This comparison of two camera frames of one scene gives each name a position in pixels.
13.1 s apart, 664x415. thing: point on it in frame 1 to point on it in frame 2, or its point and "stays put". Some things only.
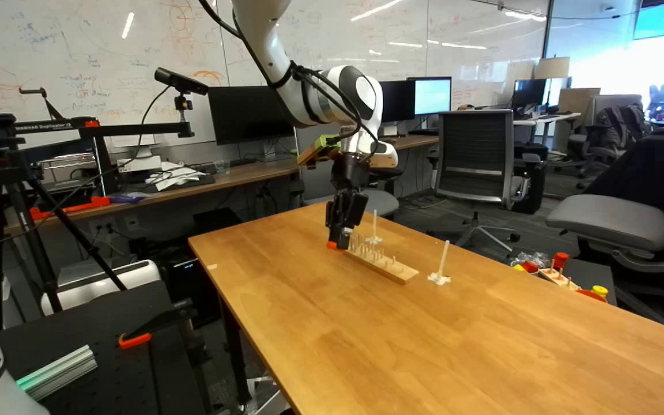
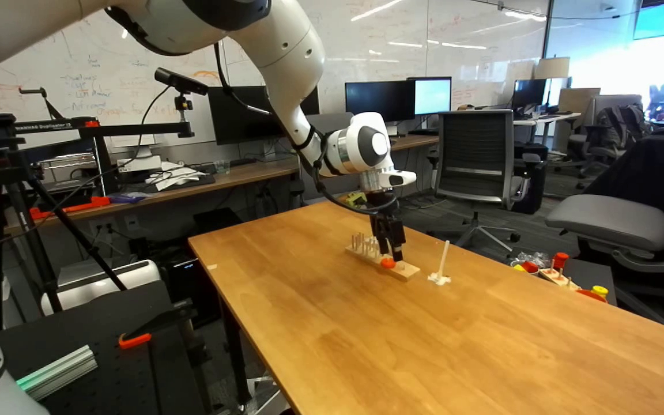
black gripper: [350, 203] to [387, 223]
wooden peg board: [441, 278] stays put
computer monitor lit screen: [433, 96] stays put
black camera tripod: [3, 138] stays put
